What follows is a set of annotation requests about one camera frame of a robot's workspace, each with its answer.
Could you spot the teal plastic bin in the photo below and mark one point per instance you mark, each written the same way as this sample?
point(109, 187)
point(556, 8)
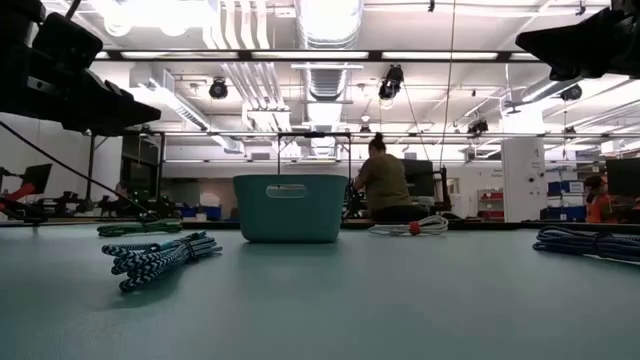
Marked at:
point(290, 215)

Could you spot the green table mat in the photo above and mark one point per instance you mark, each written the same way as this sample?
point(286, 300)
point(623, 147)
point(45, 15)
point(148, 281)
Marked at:
point(350, 300)

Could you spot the person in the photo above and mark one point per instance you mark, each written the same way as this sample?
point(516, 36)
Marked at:
point(597, 207)
point(121, 192)
point(387, 185)

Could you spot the black ceiling spotlight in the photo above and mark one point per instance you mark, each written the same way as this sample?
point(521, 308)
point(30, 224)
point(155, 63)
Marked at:
point(218, 89)
point(571, 93)
point(477, 126)
point(390, 85)

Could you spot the stack of blue bins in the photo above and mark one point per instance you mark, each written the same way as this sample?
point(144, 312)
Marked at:
point(565, 212)

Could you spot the shelf with red bins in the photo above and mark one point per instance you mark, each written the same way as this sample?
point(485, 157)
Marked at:
point(491, 205)

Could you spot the black monitor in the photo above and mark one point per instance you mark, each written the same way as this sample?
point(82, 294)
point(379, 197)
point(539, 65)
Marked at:
point(37, 177)
point(622, 177)
point(420, 177)

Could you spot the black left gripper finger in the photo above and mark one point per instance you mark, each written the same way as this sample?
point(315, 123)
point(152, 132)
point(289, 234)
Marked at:
point(112, 87)
point(120, 115)

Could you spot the silver ventilation duct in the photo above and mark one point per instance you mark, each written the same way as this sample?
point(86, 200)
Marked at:
point(327, 30)

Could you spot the black metal rack frame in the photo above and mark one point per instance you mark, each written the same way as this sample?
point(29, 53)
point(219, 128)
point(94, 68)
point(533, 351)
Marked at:
point(314, 134)

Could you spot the white square column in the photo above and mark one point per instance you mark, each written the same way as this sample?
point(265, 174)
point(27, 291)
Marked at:
point(522, 175)

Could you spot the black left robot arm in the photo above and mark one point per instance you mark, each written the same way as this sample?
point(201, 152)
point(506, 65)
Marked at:
point(15, 7)

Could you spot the black overhead light bar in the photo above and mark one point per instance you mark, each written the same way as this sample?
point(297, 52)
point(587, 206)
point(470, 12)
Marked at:
point(245, 55)

